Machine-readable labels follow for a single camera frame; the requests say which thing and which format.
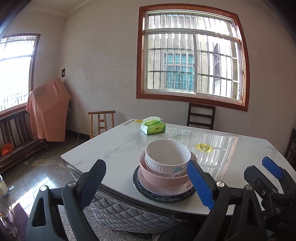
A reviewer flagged large wood-framed barred window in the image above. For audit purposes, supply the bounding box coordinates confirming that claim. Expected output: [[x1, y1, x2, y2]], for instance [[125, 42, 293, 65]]
[[136, 4, 250, 112]]

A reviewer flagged white bowl with cartoon print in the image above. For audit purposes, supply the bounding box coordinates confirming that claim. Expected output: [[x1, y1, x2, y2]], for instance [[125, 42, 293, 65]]
[[145, 140, 191, 174]]

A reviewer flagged green tissue pack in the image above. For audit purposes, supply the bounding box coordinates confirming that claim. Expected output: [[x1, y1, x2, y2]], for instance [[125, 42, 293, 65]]
[[141, 116, 166, 135]]

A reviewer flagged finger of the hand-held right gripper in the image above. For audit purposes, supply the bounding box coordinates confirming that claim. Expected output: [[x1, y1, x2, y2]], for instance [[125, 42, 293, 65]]
[[244, 166, 281, 205], [262, 157, 296, 195]]

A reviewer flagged small orange-red object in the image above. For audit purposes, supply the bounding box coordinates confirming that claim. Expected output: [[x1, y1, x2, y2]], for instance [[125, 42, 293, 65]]
[[2, 143, 13, 156]]

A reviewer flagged dark wooden bench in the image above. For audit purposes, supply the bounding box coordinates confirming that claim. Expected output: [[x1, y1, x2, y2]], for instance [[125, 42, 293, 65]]
[[0, 109, 50, 172]]

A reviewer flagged small wood-framed window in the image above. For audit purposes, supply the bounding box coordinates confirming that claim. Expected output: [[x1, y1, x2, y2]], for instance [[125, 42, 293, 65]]
[[0, 34, 41, 116]]

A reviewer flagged dark wooden slatted chair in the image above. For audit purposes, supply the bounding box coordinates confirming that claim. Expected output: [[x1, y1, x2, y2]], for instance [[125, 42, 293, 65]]
[[187, 103, 216, 130]]

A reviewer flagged white bowl with pink band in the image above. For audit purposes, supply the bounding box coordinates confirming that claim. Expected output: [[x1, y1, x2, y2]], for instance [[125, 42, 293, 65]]
[[144, 160, 189, 179]]

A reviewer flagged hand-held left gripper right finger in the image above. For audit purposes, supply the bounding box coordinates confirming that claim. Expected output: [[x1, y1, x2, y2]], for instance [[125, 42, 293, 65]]
[[187, 160, 267, 241]]

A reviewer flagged light wooden chair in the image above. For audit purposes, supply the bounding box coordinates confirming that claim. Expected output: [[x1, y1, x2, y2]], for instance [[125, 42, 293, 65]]
[[88, 110, 115, 139]]

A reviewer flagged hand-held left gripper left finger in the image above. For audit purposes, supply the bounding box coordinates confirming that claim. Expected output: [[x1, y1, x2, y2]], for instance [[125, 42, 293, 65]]
[[24, 159, 107, 241]]

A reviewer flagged round yellow warning sticker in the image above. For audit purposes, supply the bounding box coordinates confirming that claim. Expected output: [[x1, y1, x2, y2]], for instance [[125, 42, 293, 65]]
[[195, 143, 214, 153]]

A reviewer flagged dark wooden armchair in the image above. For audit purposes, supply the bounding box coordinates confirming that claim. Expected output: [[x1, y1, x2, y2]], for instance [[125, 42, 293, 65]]
[[284, 128, 296, 166]]

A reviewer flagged large pink bowl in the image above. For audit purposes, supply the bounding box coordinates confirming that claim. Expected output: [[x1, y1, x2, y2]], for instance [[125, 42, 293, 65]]
[[138, 152, 197, 190]]

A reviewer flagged orange cloth cover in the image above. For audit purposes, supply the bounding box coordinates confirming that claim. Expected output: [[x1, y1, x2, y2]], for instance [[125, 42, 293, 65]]
[[26, 78, 71, 142]]

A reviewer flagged white cable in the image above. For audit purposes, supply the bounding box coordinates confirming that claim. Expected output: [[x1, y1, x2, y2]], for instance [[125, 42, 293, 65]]
[[67, 128, 80, 149]]

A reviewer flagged white plastic cup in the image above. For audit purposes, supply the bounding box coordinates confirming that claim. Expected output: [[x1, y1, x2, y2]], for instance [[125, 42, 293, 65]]
[[0, 175, 10, 198]]

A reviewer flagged blue patterned plate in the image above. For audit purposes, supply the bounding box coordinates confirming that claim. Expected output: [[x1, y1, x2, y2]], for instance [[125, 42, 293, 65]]
[[134, 166, 197, 203], [132, 167, 197, 205]]

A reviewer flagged dark purple cloth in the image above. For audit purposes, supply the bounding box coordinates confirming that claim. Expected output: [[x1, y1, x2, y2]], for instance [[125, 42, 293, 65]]
[[5, 202, 31, 232]]

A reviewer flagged white plate with red flowers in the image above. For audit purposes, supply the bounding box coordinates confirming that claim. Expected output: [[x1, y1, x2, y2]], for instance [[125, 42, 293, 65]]
[[136, 170, 197, 195]]

